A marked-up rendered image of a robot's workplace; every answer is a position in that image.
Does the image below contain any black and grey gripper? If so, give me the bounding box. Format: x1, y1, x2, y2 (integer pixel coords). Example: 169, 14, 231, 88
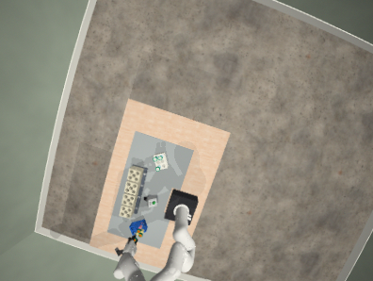
123, 235, 138, 257

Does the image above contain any blue tube rack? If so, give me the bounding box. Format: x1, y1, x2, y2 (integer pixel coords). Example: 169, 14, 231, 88
129, 219, 148, 235

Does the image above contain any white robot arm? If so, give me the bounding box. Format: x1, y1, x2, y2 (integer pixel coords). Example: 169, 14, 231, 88
114, 205, 195, 281

